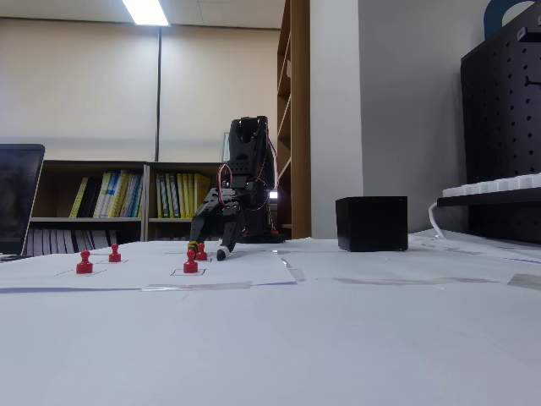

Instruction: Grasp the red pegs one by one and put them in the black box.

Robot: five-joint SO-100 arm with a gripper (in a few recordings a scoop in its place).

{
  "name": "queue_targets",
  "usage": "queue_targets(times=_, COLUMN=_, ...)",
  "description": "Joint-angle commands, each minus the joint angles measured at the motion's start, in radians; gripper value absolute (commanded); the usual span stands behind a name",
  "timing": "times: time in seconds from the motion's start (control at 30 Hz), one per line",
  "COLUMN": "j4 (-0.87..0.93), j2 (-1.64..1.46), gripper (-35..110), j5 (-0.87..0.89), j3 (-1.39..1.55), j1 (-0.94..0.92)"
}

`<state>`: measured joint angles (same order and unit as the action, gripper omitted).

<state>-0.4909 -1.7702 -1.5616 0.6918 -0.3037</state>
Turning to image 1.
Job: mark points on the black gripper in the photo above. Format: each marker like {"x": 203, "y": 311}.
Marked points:
{"x": 215, "y": 205}

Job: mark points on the red pawn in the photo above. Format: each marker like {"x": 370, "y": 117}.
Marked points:
{"x": 114, "y": 255}
{"x": 203, "y": 254}
{"x": 84, "y": 265}
{"x": 190, "y": 264}

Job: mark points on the black box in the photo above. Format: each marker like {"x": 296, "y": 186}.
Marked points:
{"x": 372, "y": 224}

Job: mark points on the wide yellow binder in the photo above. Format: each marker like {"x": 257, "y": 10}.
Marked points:
{"x": 202, "y": 186}

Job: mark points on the low wooden bookshelf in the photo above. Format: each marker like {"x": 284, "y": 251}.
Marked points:
{"x": 169, "y": 228}
{"x": 55, "y": 190}

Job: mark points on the clear tape strip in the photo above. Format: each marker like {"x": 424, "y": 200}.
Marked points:
{"x": 296, "y": 270}
{"x": 526, "y": 281}
{"x": 401, "y": 280}
{"x": 194, "y": 286}

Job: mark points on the framed white certificate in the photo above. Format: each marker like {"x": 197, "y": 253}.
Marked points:
{"x": 226, "y": 148}

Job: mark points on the paper sheet with drawn squares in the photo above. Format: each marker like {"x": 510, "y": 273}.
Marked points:
{"x": 139, "y": 270}

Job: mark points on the tall wooden bookshelf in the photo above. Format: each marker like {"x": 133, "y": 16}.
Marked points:
{"x": 300, "y": 127}

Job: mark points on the yellow leaning book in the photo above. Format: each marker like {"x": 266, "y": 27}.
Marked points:
{"x": 79, "y": 198}

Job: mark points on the laptop screen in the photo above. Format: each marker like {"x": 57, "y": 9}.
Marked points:
{"x": 17, "y": 199}

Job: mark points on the ceiling light panel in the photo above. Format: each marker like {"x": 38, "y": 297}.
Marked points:
{"x": 145, "y": 12}

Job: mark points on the black pegboard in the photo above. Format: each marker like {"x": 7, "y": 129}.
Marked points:
{"x": 498, "y": 127}

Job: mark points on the blue rounded object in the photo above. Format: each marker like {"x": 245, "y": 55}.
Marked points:
{"x": 492, "y": 17}

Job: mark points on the black pegboard hook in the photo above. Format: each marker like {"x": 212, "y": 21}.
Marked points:
{"x": 533, "y": 81}

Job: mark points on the black rail beside power strip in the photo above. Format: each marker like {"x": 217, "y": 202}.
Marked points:
{"x": 486, "y": 199}

